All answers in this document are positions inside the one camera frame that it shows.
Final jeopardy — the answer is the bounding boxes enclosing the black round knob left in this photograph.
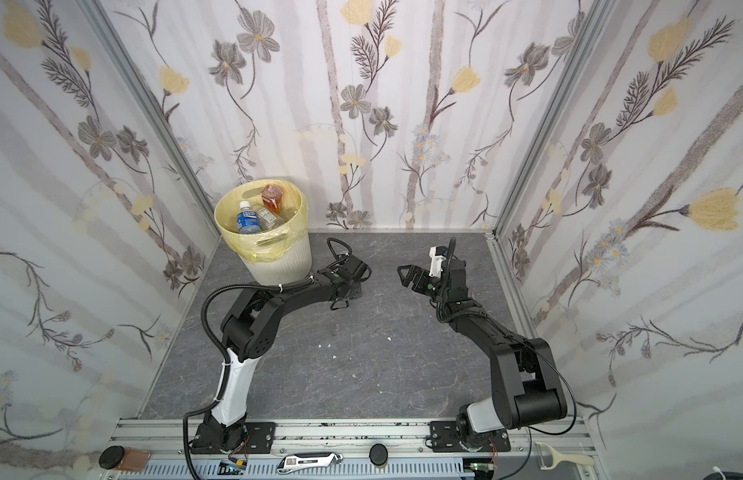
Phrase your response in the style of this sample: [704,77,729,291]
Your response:
[98,445,126,470]

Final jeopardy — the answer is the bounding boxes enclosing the black round knob centre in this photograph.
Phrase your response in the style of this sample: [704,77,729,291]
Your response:
[369,443,389,468]

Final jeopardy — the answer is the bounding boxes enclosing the white peeler tool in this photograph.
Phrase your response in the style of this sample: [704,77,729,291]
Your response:
[535,441,595,471]

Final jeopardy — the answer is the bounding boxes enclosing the aluminium mounting rail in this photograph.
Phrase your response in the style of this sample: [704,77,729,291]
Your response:
[100,418,595,480]

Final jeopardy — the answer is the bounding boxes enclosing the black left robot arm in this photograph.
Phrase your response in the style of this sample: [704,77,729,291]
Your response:
[183,237,372,455]

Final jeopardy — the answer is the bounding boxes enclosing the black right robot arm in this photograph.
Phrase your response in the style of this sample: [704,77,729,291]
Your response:
[397,238,569,451]

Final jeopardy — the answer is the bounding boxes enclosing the red orange tea bottle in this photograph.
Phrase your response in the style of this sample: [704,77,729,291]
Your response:
[261,183,284,215]

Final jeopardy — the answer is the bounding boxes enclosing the white bin with yellow liner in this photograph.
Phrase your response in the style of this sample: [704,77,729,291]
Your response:
[214,178,313,285]

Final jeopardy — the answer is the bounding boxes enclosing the black round knob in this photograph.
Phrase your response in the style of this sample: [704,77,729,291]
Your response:
[98,445,126,470]
[369,443,389,468]

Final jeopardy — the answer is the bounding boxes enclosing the clear bottle blue label top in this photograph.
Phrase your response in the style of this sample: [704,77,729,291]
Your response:
[236,200,262,235]

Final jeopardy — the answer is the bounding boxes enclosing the silver adjustable wrench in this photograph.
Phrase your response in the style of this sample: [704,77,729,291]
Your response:
[277,452,344,475]

